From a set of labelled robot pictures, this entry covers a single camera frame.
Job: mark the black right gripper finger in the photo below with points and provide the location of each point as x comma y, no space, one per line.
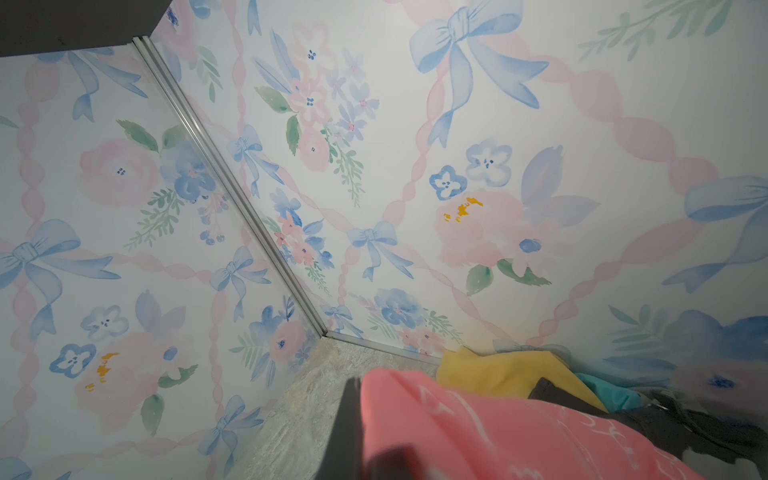
343,457

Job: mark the pink patterned cloth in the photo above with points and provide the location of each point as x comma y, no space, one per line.
415,429

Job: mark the yellow cloth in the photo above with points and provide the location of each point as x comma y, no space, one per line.
513,374

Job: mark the teal cloth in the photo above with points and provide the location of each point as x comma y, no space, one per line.
615,398

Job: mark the dark grey jeans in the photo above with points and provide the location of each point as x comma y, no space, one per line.
673,428

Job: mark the aluminium corner post left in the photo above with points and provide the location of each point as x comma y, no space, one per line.
185,113

